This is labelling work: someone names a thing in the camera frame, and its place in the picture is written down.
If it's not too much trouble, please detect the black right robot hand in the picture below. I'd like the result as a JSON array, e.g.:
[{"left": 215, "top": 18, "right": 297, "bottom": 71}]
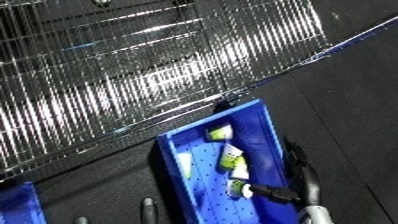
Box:
[{"left": 246, "top": 136, "right": 326, "bottom": 209}]

